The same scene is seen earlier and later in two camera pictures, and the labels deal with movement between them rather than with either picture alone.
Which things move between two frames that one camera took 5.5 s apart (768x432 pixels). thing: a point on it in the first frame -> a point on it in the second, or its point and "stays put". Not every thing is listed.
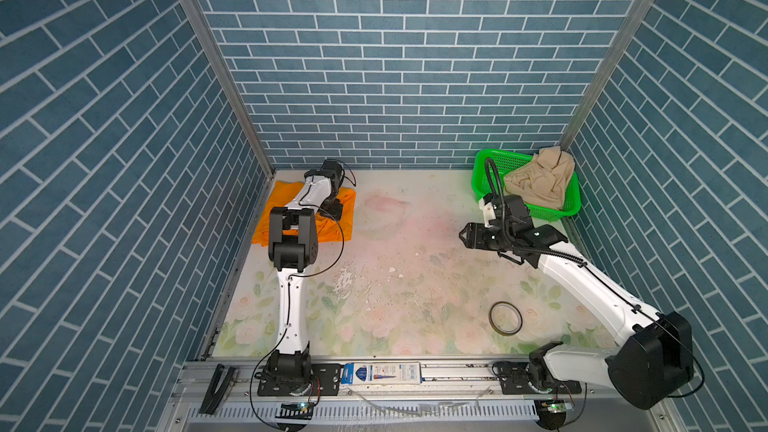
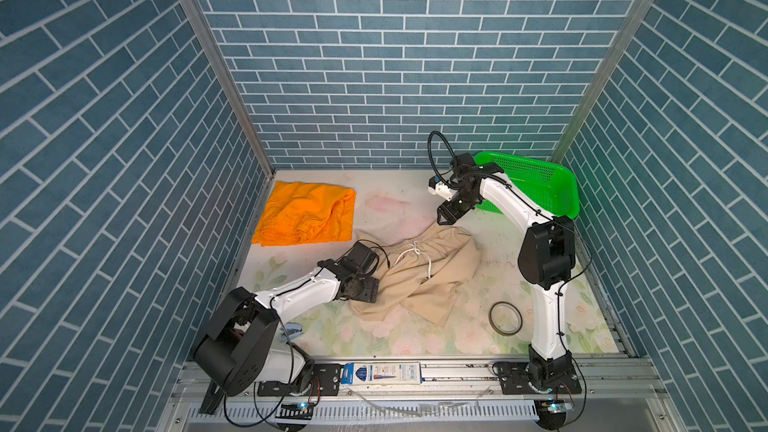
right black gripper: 474,235 -> 448,214
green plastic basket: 506,162 stays put
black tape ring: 492,321 stays put
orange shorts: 329,229 stays put
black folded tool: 212,399 stays put
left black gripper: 334,209 -> 371,291
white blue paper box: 382,373 stays put
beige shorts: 542,182 -> 421,275
